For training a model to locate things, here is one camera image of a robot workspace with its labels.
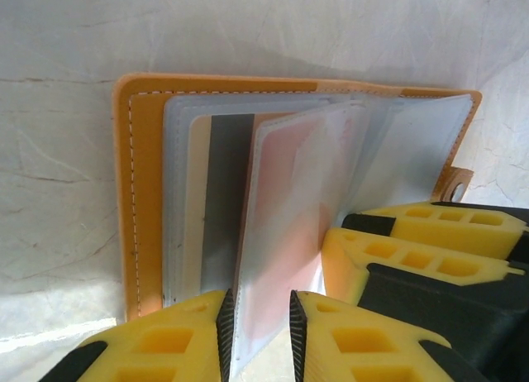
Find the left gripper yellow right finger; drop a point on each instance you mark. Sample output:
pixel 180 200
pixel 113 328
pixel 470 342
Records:
pixel 359 349

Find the cream card with magnetic stripe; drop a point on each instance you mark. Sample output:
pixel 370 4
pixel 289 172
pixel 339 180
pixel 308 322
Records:
pixel 227 192

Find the orange leather card holder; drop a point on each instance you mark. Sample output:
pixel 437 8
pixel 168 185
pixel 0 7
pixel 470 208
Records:
pixel 144 150

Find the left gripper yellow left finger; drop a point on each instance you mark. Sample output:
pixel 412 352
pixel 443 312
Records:
pixel 165 345

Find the red credit card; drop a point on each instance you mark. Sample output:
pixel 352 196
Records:
pixel 281 233

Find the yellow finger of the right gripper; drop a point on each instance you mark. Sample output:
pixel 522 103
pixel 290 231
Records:
pixel 454 222
pixel 413 258

